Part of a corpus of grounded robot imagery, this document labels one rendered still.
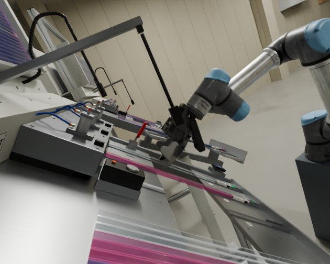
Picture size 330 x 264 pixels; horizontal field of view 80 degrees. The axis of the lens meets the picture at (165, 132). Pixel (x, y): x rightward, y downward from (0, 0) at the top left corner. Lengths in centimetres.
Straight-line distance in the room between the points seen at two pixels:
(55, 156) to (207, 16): 467
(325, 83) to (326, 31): 19
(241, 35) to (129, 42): 269
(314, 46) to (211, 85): 39
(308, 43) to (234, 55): 426
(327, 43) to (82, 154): 82
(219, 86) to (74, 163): 48
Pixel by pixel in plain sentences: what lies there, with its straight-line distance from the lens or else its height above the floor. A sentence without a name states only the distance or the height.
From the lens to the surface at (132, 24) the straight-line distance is 45.
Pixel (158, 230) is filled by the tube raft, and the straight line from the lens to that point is 31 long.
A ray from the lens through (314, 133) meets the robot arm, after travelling 117.
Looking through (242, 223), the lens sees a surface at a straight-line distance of 54.
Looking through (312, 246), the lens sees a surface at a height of 73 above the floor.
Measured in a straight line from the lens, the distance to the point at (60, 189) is 34.
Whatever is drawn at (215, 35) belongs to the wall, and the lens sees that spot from 487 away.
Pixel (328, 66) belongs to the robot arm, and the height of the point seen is 102.
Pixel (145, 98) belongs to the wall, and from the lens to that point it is 380.
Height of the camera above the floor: 123
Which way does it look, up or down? 15 degrees down
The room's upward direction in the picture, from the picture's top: 24 degrees counter-clockwise
